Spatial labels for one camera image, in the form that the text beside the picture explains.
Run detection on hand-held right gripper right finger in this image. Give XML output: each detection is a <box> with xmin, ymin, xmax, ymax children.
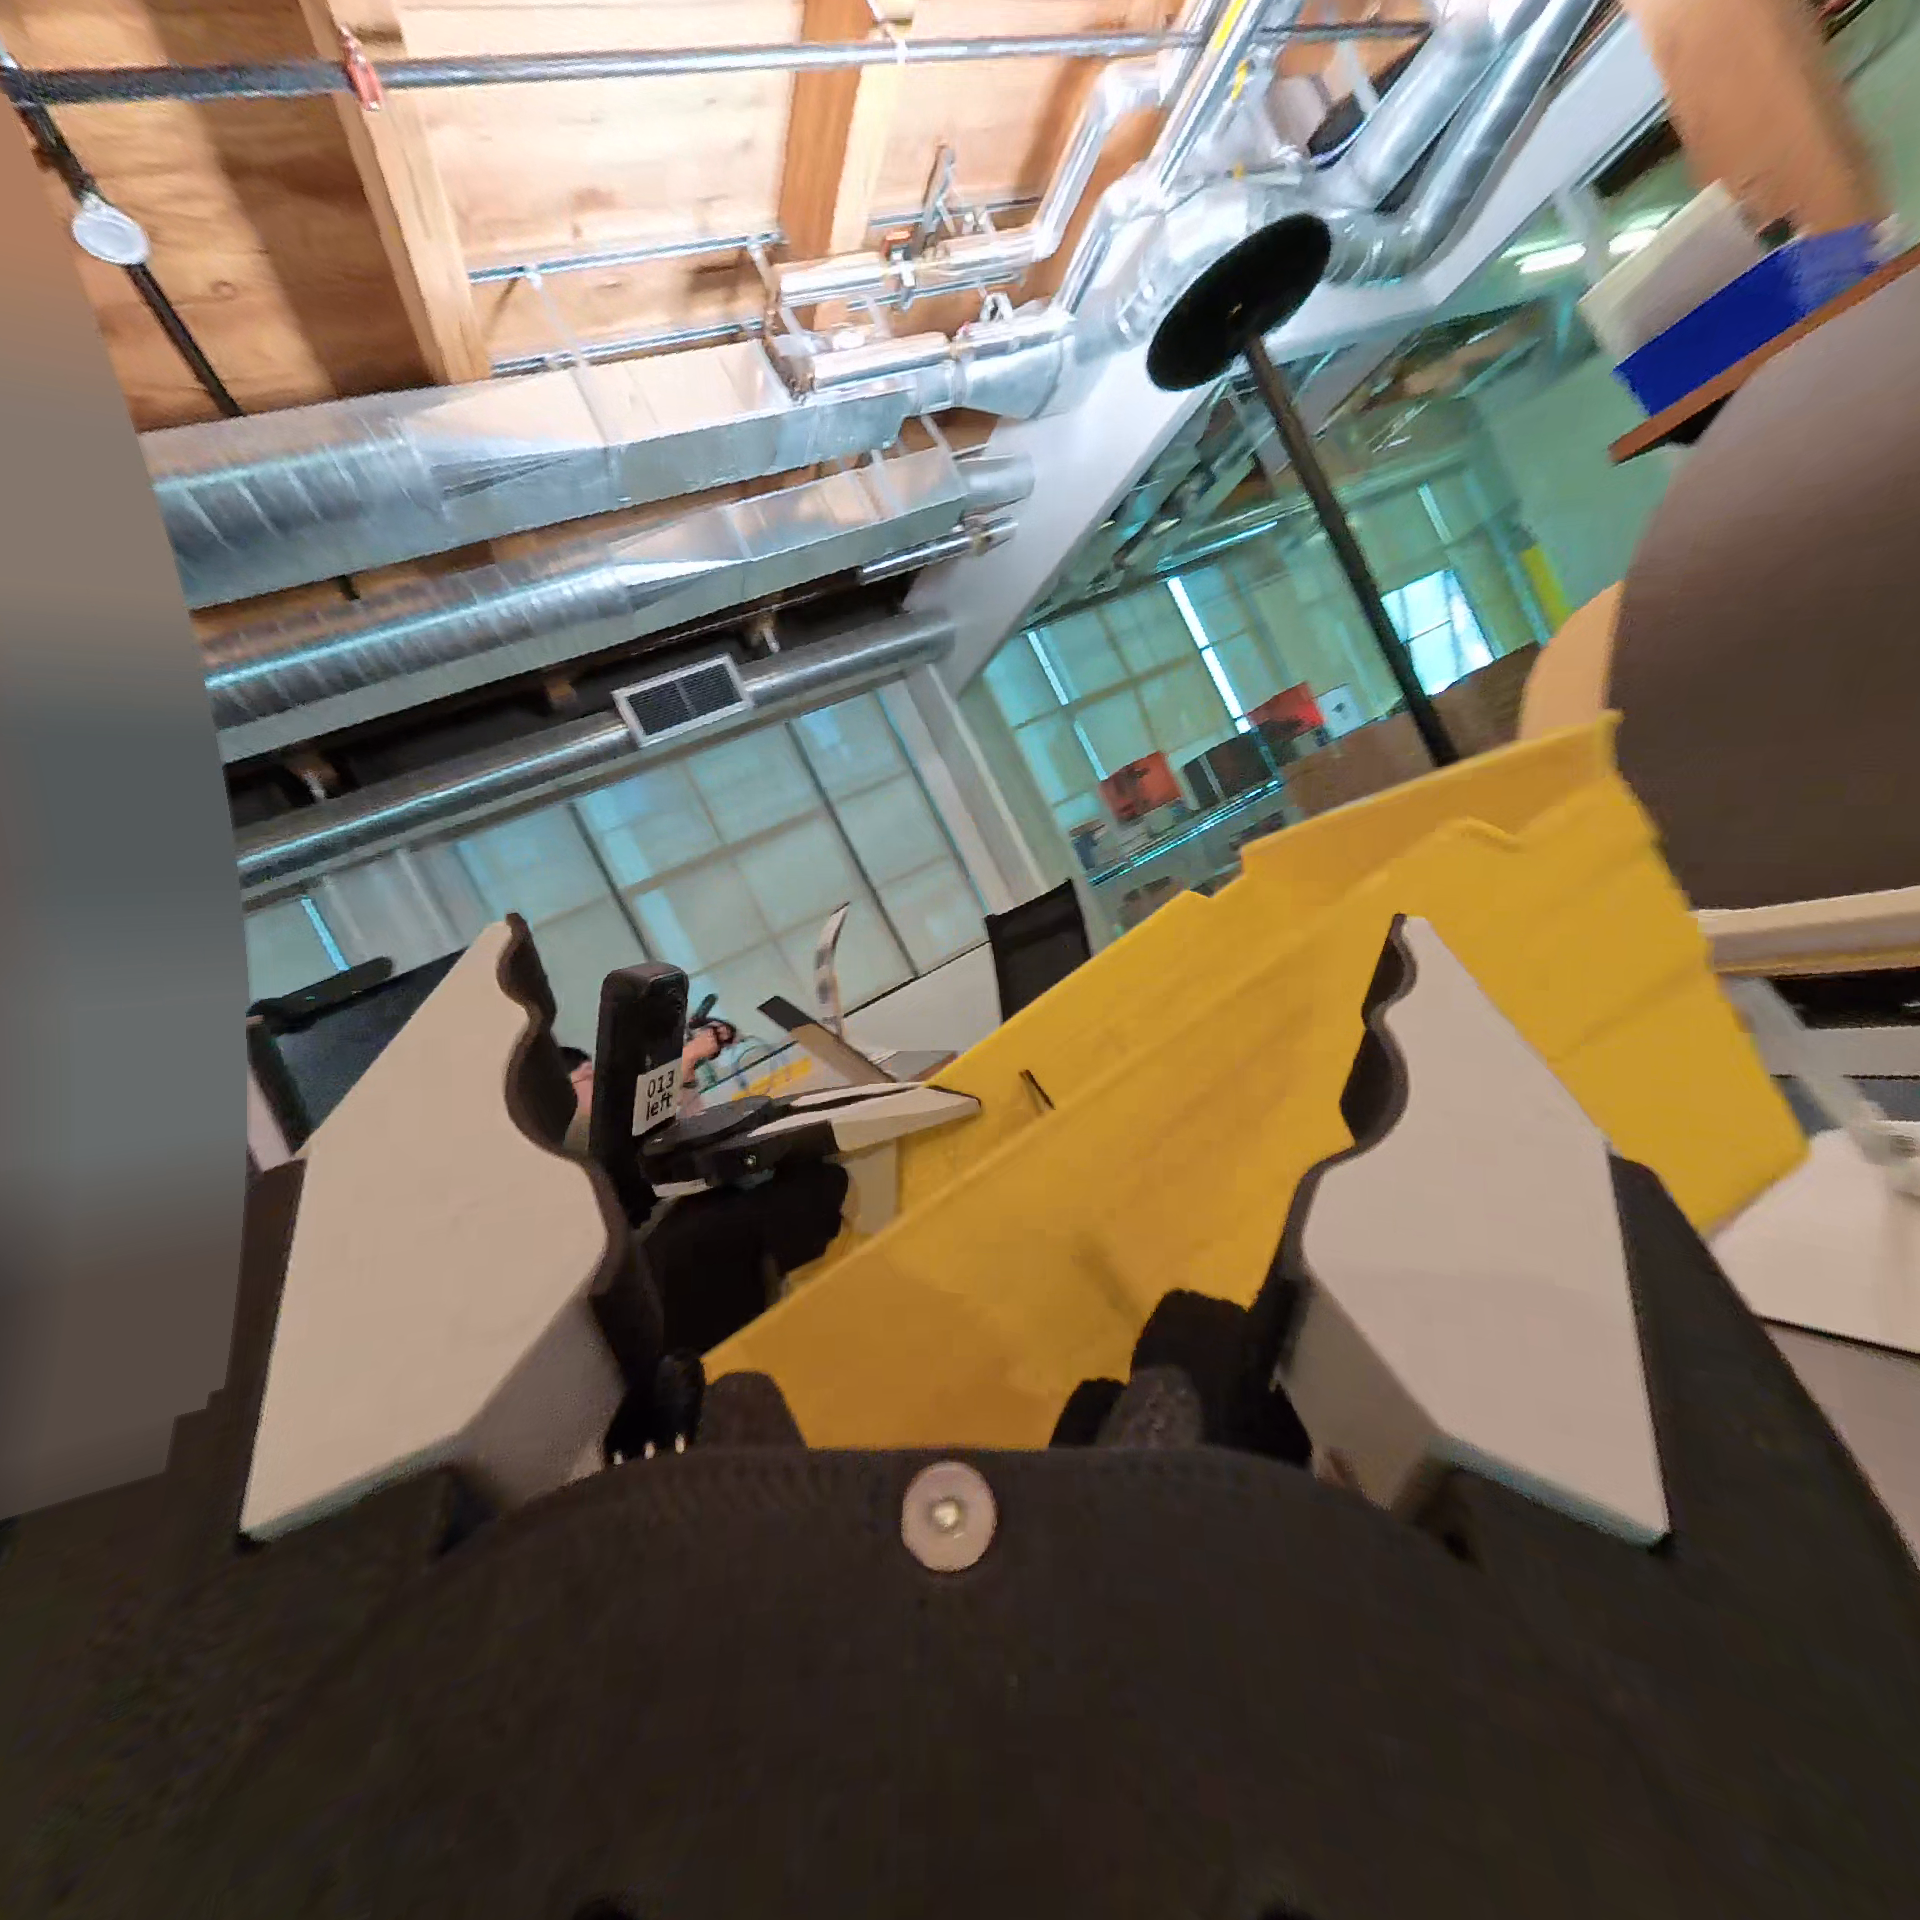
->
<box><xmin>1280</xmin><ymin>911</ymin><xmax>1673</xmax><ymax>1550</ymax></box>

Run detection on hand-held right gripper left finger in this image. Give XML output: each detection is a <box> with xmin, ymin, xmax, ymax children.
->
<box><xmin>238</xmin><ymin>911</ymin><xmax>664</xmax><ymax>1547</ymax></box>

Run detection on yellow storage bin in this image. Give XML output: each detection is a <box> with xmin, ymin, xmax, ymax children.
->
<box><xmin>701</xmin><ymin>711</ymin><xmax>1807</xmax><ymax>1450</ymax></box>

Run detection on person's left hand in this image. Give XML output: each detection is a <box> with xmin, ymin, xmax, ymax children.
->
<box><xmin>655</xmin><ymin>1174</ymin><xmax>852</xmax><ymax>1355</ymax></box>

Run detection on brown edged desk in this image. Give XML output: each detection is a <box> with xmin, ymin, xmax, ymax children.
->
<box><xmin>719</xmin><ymin>1043</ymin><xmax>961</xmax><ymax>1098</ymax></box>

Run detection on tilted wooden board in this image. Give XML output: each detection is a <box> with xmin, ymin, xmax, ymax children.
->
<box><xmin>1517</xmin><ymin>435</ymin><xmax>1920</xmax><ymax>911</ymax></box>
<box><xmin>756</xmin><ymin>995</ymin><xmax>863</xmax><ymax>1079</ymax></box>

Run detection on black office chair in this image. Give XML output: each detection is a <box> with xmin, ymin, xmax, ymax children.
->
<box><xmin>985</xmin><ymin>879</ymin><xmax>1095</xmax><ymax>1022</ymax></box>

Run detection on large black display screen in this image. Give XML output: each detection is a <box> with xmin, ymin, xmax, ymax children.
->
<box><xmin>247</xmin><ymin>960</ymin><xmax>467</xmax><ymax>1150</ymax></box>

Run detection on white board stand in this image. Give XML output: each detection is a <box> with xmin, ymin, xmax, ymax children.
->
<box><xmin>1695</xmin><ymin>892</ymin><xmax>1920</xmax><ymax>1359</ymax></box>

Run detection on air vent grille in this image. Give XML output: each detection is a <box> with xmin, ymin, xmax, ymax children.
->
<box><xmin>612</xmin><ymin>656</ymin><xmax>752</xmax><ymax>747</ymax></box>

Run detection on storage shelf with boxes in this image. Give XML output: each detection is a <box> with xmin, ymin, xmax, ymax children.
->
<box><xmin>1078</xmin><ymin>682</ymin><xmax>1449</xmax><ymax>888</ymax></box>

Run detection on silver ventilation pipes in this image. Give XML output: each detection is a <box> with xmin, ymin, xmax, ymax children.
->
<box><xmin>765</xmin><ymin>0</ymin><xmax>1614</xmax><ymax>430</ymax></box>

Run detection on black floor pole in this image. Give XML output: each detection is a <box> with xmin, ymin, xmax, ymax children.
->
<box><xmin>1143</xmin><ymin>211</ymin><xmax>1465</xmax><ymax>771</ymax></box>

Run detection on metal conduit pipe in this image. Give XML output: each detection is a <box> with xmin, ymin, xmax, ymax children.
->
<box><xmin>0</xmin><ymin>22</ymin><xmax>1427</xmax><ymax>110</ymax></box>

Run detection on silver round air duct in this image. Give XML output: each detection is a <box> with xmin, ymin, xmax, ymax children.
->
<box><xmin>193</xmin><ymin>562</ymin><xmax>961</xmax><ymax>735</ymax></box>
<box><xmin>223</xmin><ymin>614</ymin><xmax>961</xmax><ymax>894</ymax></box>

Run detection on silver rectangular air duct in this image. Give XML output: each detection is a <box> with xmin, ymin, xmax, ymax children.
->
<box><xmin>142</xmin><ymin>359</ymin><xmax>1037</xmax><ymax>608</ymax></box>

